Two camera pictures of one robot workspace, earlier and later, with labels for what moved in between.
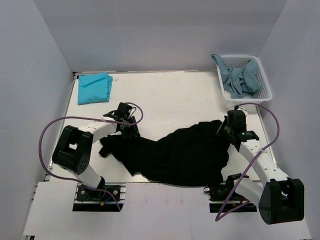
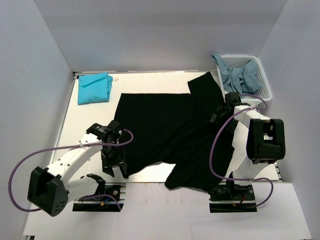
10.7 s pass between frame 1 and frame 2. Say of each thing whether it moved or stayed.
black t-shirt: moved
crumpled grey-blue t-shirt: stayed
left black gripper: moved
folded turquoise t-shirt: stayed
